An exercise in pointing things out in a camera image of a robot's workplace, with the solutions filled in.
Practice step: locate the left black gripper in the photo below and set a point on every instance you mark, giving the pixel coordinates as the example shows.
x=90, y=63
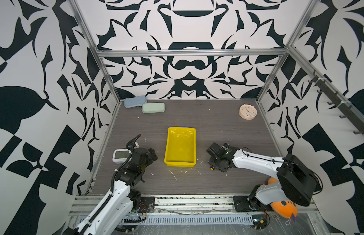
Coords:
x=151, y=159

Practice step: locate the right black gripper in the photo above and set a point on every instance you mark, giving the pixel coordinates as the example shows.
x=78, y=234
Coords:
x=210, y=160

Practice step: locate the yellow plastic bin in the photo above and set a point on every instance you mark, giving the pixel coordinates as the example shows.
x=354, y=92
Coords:
x=181, y=147

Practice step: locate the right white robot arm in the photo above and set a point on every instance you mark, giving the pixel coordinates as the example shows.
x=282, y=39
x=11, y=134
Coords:
x=295, y=183

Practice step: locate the green glasses case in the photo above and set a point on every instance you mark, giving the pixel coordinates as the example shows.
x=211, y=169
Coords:
x=149, y=108

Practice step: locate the pink round clock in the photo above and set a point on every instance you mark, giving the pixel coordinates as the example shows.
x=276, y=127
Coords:
x=247, y=112

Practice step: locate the blue glasses case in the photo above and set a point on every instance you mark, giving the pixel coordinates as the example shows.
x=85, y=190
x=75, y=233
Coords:
x=135, y=102

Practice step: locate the orange fish plush toy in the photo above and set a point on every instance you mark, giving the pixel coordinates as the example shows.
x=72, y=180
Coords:
x=286, y=209

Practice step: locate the white slotted cable duct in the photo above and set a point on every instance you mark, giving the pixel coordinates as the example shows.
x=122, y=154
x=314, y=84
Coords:
x=193, y=219

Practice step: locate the black wall hook rack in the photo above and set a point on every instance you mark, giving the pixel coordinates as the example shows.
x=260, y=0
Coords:
x=338, y=100

